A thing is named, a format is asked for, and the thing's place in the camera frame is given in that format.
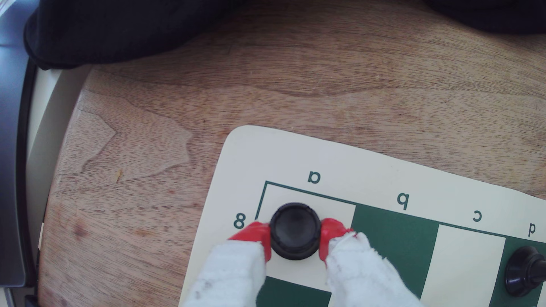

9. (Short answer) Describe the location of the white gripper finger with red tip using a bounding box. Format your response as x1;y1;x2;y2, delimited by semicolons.
181;221;272;307
319;218;423;307

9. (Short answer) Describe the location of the black chess rook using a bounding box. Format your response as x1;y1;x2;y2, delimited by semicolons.
270;202;322;261

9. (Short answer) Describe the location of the green and cream chess mat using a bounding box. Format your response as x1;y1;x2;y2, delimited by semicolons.
178;125;546;307

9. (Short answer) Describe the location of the black chess queen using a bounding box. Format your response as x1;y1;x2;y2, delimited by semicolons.
504;246;546;298

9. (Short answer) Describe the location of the grey blue panel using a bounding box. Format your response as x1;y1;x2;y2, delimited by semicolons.
0;0;40;287

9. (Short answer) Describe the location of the black cloth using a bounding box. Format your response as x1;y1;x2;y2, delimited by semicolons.
23;0;546;70

